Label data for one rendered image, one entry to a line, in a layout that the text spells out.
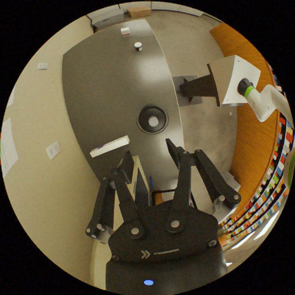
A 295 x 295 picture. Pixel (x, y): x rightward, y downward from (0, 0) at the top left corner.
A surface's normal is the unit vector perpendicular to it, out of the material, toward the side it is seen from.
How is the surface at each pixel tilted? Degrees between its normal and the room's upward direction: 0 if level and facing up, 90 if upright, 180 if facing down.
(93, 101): 0
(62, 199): 90
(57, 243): 90
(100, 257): 90
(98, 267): 90
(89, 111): 0
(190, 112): 0
